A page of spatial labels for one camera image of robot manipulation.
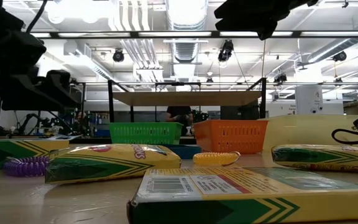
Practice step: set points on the small yellow crayon pack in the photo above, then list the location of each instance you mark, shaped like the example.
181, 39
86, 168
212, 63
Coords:
322, 157
104, 165

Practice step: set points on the person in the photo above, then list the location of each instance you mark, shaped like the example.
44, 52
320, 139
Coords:
179, 112
81, 119

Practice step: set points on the black metal rig frame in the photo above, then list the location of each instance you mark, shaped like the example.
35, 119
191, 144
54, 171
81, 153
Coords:
214, 35

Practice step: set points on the orange plastic basket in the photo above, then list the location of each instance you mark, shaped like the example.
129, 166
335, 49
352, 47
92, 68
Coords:
232, 137

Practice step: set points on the black ceiling spotlight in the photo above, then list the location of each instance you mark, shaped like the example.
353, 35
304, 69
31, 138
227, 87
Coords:
340, 56
280, 78
118, 56
226, 49

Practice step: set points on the wooden desk shelf riser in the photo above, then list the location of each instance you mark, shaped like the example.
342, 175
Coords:
185, 99

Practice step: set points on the silver ceiling duct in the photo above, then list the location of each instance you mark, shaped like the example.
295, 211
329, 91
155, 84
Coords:
186, 18

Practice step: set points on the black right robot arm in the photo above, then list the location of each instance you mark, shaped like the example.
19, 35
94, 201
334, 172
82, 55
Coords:
306, 2

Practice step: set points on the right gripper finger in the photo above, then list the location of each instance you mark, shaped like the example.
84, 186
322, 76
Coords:
241, 7
238, 25

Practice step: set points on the large yellow crayon box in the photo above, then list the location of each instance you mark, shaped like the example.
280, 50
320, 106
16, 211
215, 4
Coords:
244, 205

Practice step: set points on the black steel rack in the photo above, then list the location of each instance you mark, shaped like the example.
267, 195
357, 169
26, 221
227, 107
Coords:
83, 118

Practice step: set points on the green plastic basket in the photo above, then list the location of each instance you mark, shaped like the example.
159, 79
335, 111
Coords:
145, 133

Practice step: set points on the white pillar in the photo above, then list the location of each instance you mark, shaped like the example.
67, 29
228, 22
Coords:
309, 99

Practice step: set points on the small black lab robot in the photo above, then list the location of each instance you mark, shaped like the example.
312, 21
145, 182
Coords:
201, 115

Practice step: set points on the yellow plastic basket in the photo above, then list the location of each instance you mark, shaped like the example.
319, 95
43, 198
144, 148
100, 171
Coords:
309, 130

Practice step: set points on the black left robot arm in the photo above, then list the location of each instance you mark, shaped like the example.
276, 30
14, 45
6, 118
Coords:
8, 46

